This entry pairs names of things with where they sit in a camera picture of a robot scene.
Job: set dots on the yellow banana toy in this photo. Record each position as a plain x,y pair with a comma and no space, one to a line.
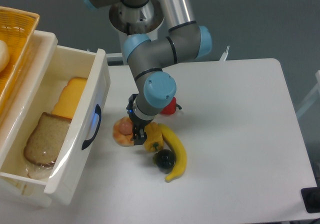
179,151

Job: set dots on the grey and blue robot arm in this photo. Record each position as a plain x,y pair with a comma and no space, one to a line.
180,39

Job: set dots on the yellow cake slice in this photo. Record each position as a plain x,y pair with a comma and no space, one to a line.
69,98

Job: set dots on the red bell pepper toy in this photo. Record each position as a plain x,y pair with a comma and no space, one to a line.
171,108

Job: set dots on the white bun in basket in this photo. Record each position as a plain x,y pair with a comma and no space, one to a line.
4,55

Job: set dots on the yellow bell pepper toy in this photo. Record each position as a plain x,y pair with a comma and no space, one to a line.
154,141

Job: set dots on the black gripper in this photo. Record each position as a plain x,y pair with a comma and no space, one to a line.
139,121

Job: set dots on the black drawer handle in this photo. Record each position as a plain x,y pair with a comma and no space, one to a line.
94,127

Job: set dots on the fried egg bread toy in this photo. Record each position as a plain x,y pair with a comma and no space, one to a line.
123,132

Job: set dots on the white plastic drawer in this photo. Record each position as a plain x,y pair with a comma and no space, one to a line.
60,181

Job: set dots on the black device at table edge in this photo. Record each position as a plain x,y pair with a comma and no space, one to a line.
311,199

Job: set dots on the brown bread slice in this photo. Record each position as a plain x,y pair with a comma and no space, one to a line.
46,140

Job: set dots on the dark green round vegetable toy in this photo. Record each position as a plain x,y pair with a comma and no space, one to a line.
165,160

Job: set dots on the white drawer cabinet frame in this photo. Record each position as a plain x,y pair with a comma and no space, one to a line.
39,53

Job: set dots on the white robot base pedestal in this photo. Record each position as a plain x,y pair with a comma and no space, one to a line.
143,20

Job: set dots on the yellow woven basket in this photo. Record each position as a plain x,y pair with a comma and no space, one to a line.
16,29

